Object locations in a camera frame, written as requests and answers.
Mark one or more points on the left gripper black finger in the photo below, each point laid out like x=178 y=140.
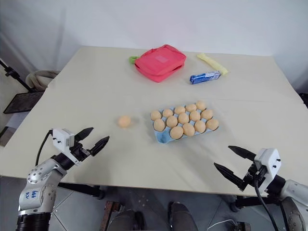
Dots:
x=101 y=144
x=84 y=133

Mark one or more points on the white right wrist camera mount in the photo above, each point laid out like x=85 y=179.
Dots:
x=268 y=163

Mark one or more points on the dark rounded shape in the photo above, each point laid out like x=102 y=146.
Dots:
x=183 y=216
x=127 y=221

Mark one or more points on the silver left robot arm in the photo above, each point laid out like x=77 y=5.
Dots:
x=38 y=183

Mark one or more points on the loose tan egg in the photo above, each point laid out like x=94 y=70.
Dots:
x=124 y=121

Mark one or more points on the yellow folded cloth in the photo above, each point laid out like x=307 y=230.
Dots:
x=213 y=63

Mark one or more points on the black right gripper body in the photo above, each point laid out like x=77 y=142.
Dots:
x=252 y=176

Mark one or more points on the black stand base plate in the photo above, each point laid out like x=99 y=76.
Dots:
x=24 y=102

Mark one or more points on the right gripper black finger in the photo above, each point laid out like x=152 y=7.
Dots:
x=228 y=174
x=241 y=152

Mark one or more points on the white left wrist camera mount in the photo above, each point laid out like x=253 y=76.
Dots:
x=62 y=139

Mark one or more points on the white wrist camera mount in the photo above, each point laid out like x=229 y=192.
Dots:
x=268 y=163
x=62 y=139

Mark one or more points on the pink zip pouch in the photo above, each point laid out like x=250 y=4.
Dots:
x=160 y=62

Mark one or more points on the rusty brown bar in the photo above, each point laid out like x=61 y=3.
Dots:
x=111 y=215

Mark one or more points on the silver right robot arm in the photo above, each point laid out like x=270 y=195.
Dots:
x=292 y=199

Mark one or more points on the black stand pole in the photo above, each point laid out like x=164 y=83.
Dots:
x=14 y=74

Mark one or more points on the blue egg carton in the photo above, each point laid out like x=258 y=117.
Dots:
x=161 y=137

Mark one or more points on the black table leg bar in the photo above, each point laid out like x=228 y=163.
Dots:
x=255 y=203
x=81 y=190

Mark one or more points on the blue and white box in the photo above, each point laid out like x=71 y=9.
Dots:
x=204 y=77

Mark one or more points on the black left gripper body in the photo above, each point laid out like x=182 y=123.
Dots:
x=80 y=151

